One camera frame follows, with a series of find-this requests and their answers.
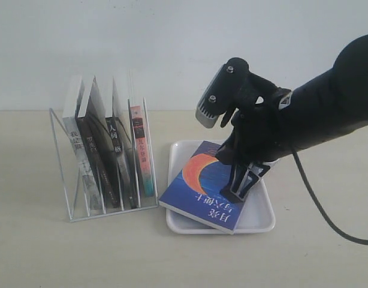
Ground white plastic tray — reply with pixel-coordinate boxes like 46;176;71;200
165;140;276;235

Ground pink red book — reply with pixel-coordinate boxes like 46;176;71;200
127;70;156;199

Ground dark brown book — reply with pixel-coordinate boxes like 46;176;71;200
77;78;120;208

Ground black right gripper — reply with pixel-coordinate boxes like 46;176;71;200
216;71;291;203

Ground blue book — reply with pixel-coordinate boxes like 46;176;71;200
159;140;244;234

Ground black white book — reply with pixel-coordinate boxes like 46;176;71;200
104;77;140;209

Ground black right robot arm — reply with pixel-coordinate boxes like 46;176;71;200
216;34;368;202

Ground white wire book rack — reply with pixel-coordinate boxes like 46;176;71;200
47;96;159;224

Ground grey white book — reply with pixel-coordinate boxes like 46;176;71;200
62;75;102;211

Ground black cable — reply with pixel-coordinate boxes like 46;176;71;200
290;143;368;245

